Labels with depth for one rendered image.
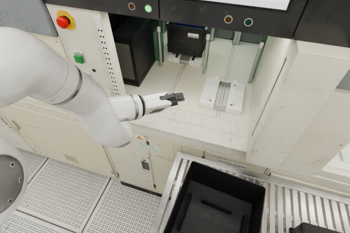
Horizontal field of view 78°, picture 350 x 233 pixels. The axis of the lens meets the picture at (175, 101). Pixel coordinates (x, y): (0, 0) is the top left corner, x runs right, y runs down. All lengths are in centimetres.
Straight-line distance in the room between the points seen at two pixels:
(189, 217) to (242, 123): 48
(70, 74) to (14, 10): 58
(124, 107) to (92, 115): 15
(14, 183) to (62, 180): 176
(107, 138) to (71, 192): 142
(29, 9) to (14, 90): 59
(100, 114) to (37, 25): 49
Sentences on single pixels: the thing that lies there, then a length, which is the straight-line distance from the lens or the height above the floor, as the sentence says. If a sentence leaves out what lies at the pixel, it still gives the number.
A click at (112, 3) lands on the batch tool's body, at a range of 71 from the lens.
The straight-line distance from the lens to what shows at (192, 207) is 97.
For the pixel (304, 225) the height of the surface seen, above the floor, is 86.
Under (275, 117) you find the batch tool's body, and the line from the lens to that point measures 75.
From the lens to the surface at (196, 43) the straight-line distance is 128.
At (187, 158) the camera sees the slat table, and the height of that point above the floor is 76.
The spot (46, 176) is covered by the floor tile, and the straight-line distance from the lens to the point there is 213.
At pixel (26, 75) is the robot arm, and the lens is 36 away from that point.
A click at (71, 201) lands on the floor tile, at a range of 195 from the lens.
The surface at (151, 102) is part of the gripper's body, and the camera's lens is 70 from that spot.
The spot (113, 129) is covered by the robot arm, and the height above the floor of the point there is 125.
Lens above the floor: 169
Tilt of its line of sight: 46 degrees down
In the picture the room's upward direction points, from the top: straight up
